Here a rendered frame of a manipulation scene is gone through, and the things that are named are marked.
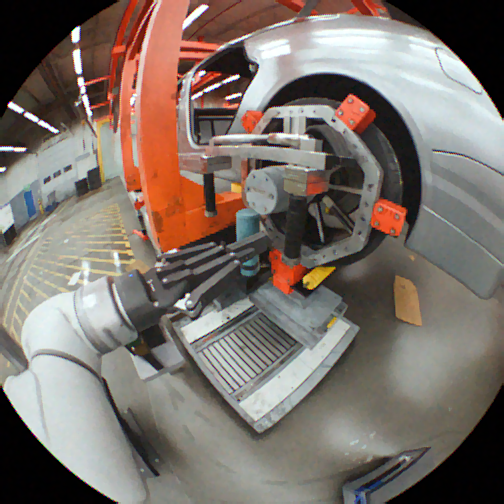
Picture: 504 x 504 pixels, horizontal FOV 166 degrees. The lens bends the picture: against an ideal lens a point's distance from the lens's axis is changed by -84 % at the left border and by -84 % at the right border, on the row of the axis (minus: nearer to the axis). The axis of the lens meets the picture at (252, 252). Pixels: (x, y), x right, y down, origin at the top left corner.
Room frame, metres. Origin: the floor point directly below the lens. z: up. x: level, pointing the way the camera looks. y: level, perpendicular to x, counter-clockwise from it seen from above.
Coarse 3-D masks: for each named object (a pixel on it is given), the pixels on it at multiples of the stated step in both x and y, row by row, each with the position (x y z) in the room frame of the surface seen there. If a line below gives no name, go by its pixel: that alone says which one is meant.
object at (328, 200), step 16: (272, 144) 0.81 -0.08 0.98; (352, 192) 0.53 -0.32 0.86; (320, 208) 0.63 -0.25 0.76; (336, 208) 0.57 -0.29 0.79; (304, 224) 0.78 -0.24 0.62; (320, 224) 0.61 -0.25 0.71; (352, 224) 0.52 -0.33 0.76; (304, 240) 0.65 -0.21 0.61; (320, 240) 0.63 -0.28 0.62; (336, 240) 0.58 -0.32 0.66
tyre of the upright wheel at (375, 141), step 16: (368, 128) 0.49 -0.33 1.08; (368, 144) 0.49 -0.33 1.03; (384, 144) 0.45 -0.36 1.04; (384, 160) 0.45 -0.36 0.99; (384, 176) 0.44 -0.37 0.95; (400, 176) 0.48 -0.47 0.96; (384, 192) 0.44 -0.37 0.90; (400, 192) 0.44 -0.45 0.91; (368, 240) 0.44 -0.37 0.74; (352, 256) 0.47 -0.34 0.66
